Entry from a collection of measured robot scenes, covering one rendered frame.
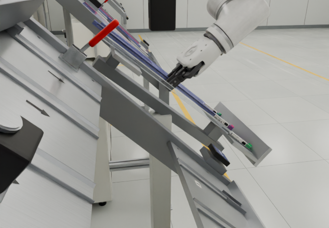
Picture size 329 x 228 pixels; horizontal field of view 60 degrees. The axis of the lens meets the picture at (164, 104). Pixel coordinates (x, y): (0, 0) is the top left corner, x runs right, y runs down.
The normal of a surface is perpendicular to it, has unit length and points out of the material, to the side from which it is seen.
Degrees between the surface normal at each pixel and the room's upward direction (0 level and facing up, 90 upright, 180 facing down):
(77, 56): 90
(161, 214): 90
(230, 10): 49
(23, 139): 45
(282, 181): 0
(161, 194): 90
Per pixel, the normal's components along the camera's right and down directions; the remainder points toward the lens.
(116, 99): 0.18, 0.37
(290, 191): 0.00, -0.92
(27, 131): 0.69, -0.70
